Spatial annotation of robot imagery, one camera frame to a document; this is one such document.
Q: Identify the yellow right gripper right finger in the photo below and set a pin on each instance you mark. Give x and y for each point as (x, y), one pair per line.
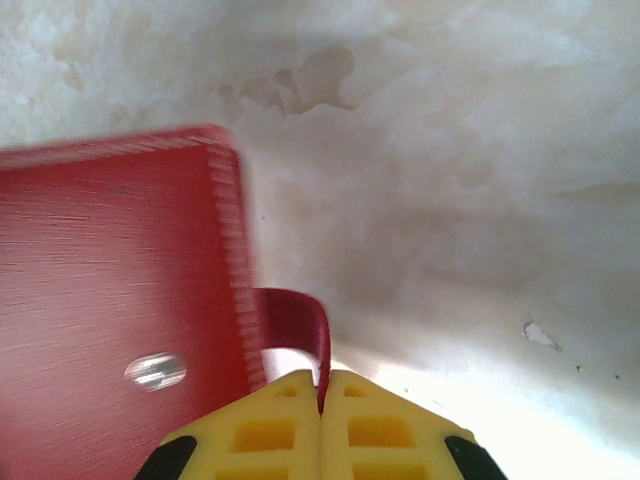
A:
(380, 435)

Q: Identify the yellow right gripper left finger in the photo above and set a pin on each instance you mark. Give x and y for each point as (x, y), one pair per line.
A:
(260, 430)

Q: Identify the red leather card holder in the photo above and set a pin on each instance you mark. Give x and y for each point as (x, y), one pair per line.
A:
(100, 250)

